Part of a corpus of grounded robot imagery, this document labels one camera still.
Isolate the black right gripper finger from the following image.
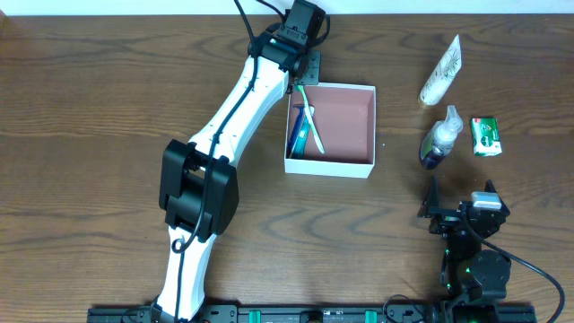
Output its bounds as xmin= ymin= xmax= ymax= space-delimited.
xmin=484 ymin=179 xmax=504 ymax=206
xmin=417 ymin=176 xmax=440 ymax=218

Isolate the green white toothbrush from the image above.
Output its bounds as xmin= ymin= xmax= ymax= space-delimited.
xmin=296 ymin=85 xmax=326 ymax=154

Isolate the blue disposable razor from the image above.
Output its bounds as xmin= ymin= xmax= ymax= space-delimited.
xmin=287 ymin=104 xmax=305 ymax=158

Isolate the white box pink interior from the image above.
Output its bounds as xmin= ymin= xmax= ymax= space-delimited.
xmin=284 ymin=83 xmax=377 ymax=179

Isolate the small toothpaste tube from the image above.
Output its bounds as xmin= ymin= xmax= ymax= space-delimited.
xmin=290 ymin=115 xmax=310 ymax=160

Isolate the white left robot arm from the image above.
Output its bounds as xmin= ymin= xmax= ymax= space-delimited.
xmin=151 ymin=0 xmax=330 ymax=322

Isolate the green Dettol soap bar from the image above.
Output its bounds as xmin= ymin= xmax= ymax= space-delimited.
xmin=470 ymin=118 xmax=502 ymax=157

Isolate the clear pump bottle purple liquid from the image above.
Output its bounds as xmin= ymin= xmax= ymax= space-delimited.
xmin=419 ymin=105 xmax=464 ymax=170

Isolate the white floral lotion tube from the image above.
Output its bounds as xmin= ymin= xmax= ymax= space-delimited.
xmin=418 ymin=35 xmax=462 ymax=109

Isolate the black mounting rail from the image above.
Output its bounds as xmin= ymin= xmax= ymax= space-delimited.
xmin=86 ymin=303 xmax=538 ymax=323

